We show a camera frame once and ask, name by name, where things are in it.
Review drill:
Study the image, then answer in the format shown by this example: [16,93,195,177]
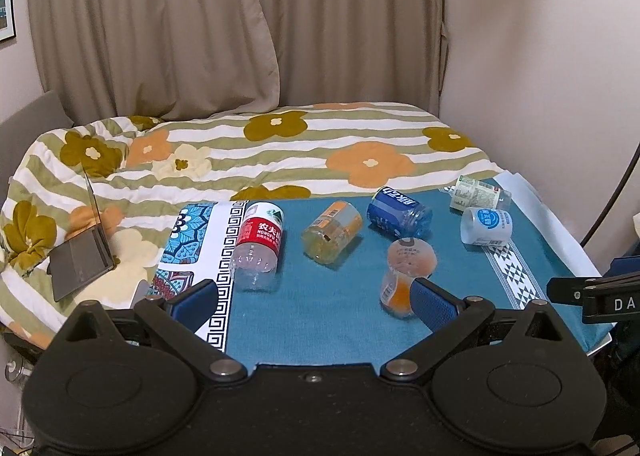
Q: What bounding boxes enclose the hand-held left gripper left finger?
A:
[54,279,249,385]

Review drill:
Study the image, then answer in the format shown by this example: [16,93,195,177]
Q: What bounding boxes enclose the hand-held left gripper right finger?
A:
[380,277,574,383]

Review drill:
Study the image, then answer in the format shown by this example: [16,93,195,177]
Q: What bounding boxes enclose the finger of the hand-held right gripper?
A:
[546,277,587,306]

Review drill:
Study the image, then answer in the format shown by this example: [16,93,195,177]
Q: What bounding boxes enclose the clear cup with orange base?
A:
[379,237,439,320]

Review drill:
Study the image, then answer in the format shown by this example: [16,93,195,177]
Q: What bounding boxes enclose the clear cup with red label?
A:
[229,201,286,293]

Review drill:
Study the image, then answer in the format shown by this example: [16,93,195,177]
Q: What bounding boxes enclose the white cup with blue label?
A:
[459,207,515,247]

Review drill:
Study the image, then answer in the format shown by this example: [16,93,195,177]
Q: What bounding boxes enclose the clear cup with blue label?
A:
[367,185,434,241]

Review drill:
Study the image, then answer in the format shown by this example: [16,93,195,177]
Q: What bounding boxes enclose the clear cup with green label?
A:
[448,175,513,212]

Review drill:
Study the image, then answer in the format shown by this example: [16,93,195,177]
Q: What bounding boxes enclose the clear cup with yellow label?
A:
[301,201,364,266]

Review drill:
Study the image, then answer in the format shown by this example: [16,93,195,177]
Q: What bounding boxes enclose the teal patterned table mat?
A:
[151,178,617,370]

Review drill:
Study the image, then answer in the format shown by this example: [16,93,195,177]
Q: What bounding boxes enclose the grey laptop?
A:
[49,169,116,303]

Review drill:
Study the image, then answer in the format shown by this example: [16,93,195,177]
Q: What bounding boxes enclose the floral striped blanket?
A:
[0,101,507,343]

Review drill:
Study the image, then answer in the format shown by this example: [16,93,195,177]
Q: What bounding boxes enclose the grey headboard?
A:
[0,89,76,197]

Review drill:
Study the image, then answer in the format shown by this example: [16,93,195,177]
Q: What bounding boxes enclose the beige curtain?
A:
[26,0,281,123]
[244,0,447,118]

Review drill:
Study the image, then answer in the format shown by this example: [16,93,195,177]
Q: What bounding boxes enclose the black cable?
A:
[579,141,640,248]

